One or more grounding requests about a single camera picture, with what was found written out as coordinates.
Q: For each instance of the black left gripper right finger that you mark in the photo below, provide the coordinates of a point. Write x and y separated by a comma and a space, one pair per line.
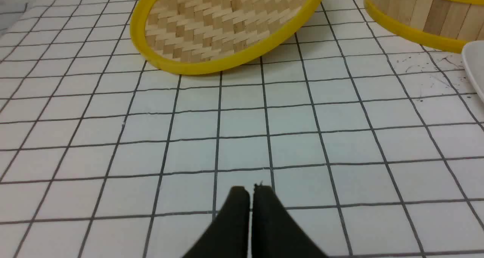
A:
275, 234

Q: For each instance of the white grid tablecloth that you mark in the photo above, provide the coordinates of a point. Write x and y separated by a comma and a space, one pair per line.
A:
374, 144

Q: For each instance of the white plate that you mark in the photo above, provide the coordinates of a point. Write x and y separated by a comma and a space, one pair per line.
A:
473, 61

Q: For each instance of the woven bamboo steamer lid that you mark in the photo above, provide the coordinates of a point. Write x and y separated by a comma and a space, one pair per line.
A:
194, 37

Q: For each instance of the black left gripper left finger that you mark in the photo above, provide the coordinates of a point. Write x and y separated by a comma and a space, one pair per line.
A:
227, 235

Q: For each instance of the bamboo steamer basket yellow rim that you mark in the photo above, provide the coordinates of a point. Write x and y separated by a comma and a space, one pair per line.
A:
446, 25

